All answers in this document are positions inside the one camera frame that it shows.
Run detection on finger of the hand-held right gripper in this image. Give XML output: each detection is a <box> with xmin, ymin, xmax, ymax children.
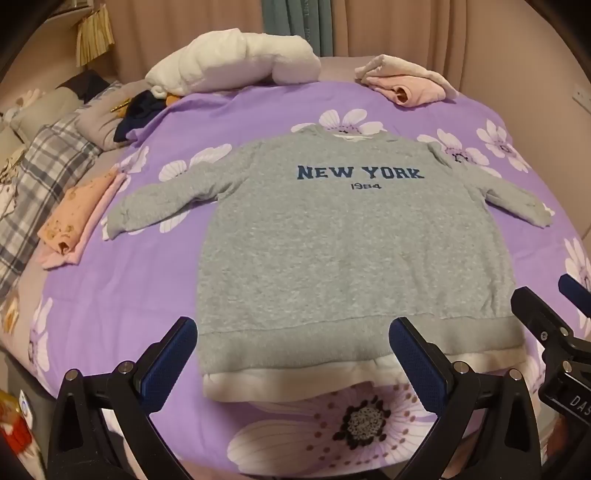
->
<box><xmin>510</xmin><ymin>287</ymin><xmax>578</xmax><ymax>358</ymax></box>
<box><xmin>558</xmin><ymin>274</ymin><xmax>591</xmax><ymax>319</ymax></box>

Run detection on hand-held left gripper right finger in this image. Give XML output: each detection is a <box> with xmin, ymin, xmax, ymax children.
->
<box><xmin>388</xmin><ymin>316</ymin><xmax>544</xmax><ymax>480</ymax></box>

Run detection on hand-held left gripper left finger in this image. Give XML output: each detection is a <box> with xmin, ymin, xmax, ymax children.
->
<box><xmin>47</xmin><ymin>316</ymin><xmax>199</xmax><ymax>480</ymax></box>

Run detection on grey printed sweatshirt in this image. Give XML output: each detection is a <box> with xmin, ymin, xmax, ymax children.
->
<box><xmin>100</xmin><ymin>126</ymin><xmax>555</xmax><ymax>408</ymax></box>

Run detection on purple floral blanket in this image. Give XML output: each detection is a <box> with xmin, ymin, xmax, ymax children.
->
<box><xmin>18</xmin><ymin>78</ymin><xmax>591</xmax><ymax>480</ymax></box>

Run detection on light pink folded garment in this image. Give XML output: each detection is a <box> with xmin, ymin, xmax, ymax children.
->
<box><xmin>39</xmin><ymin>172</ymin><xmax>128</xmax><ymax>271</ymax></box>

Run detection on colourful packet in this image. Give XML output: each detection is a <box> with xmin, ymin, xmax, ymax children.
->
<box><xmin>0</xmin><ymin>390</ymin><xmax>36</xmax><ymax>456</ymax></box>

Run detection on orange patterned folded garment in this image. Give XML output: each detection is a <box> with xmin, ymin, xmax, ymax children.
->
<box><xmin>37</xmin><ymin>168</ymin><xmax>122</xmax><ymax>254</ymax></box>

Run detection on grey plaid pillow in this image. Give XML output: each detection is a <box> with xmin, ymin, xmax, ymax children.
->
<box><xmin>0</xmin><ymin>113</ymin><xmax>100</xmax><ymax>296</ymax></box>

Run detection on pink rolled garment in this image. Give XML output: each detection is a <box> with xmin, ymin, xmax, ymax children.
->
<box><xmin>362</xmin><ymin>74</ymin><xmax>448</xmax><ymax>110</ymax></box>

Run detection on navy crumpled garment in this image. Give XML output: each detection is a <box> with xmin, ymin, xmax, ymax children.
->
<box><xmin>113</xmin><ymin>90</ymin><xmax>169</xmax><ymax>144</ymax></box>

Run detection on cream folded garment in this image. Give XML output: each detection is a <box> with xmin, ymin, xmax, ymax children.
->
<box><xmin>355</xmin><ymin>54</ymin><xmax>459</xmax><ymax>100</ymax></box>

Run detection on beige pillow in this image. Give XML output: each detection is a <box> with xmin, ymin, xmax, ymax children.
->
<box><xmin>9</xmin><ymin>85</ymin><xmax>85</xmax><ymax>139</ymax></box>

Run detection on dark cushion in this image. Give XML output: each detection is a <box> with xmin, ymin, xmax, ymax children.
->
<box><xmin>59</xmin><ymin>69</ymin><xmax>112</xmax><ymax>100</ymax></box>

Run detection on mauve bed sheet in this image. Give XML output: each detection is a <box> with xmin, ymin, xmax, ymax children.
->
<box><xmin>0</xmin><ymin>55</ymin><xmax>386</xmax><ymax>402</ymax></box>

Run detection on white fluffy rolled blanket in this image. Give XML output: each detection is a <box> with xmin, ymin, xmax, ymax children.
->
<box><xmin>144</xmin><ymin>28</ymin><xmax>322</xmax><ymax>100</ymax></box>

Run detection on pink curtain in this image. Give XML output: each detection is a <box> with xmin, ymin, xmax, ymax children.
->
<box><xmin>102</xmin><ymin>0</ymin><xmax>267</xmax><ymax>85</ymax></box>
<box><xmin>330</xmin><ymin>0</ymin><xmax>513</xmax><ymax>93</ymax></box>

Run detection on beige tassel fringe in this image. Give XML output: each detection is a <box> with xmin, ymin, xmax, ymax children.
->
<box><xmin>76</xmin><ymin>9</ymin><xmax>115</xmax><ymax>68</ymax></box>

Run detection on teal curtain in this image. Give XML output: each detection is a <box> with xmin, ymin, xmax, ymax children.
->
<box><xmin>261</xmin><ymin>0</ymin><xmax>336</xmax><ymax>59</ymax></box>

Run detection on white wall socket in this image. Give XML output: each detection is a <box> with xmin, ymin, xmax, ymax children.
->
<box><xmin>573</xmin><ymin>85</ymin><xmax>591</xmax><ymax>117</ymax></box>

